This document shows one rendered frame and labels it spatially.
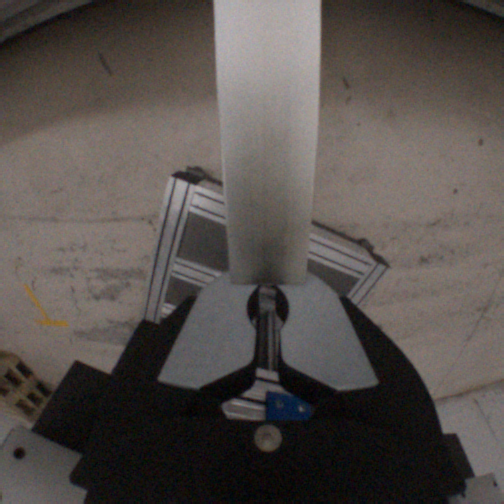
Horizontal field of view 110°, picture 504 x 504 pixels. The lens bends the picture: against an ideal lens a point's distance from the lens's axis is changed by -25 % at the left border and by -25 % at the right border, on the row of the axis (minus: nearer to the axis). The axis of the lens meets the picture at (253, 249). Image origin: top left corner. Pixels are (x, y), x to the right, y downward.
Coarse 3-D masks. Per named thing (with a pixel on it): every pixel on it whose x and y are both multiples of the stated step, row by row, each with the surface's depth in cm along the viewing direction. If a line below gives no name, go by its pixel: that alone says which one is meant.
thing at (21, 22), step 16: (32, 0) 43; (48, 0) 46; (64, 0) 46; (80, 0) 49; (96, 0) 54; (112, 0) 57; (448, 0) 50; (464, 0) 44; (480, 0) 41; (496, 0) 39; (0, 16) 43; (16, 16) 46; (32, 16) 48; (48, 16) 51; (496, 16) 48; (0, 32) 48; (16, 32) 53
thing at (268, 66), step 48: (240, 0) 5; (288, 0) 5; (240, 48) 6; (288, 48) 5; (240, 96) 6; (288, 96) 6; (240, 144) 7; (288, 144) 7; (240, 192) 8; (288, 192) 8; (240, 240) 8; (288, 240) 8
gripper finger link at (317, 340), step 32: (288, 288) 10; (320, 288) 10; (288, 320) 8; (320, 320) 8; (288, 352) 7; (320, 352) 7; (352, 352) 7; (288, 384) 7; (320, 384) 6; (352, 384) 6
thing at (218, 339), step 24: (216, 288) 10; (240, 288) 10; (192, 312) 8; (216, 312) 8; (240, 312) 8; (192, 336) 7; (216, 336) 7; (240, 336) 7; (168, 360) 7; (192, 360) 7; (216, 360) 7; (240, 360) 7; (168, 384) 6; (192, 384) 6; (216, 384) 6; (240, 384) 7
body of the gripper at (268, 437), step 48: (144, 432) 4; (192, 432) 4; (240, 432) 5; (288, 432) 4; (336, 432) 4; (384, 432) 4; (96, 480) 3; (144, 480) 4; (192, 480) 4; (240, 480) 4; (288, 480) 4; (336, 480) 4; (384, 480) 3; (432, 480) 3
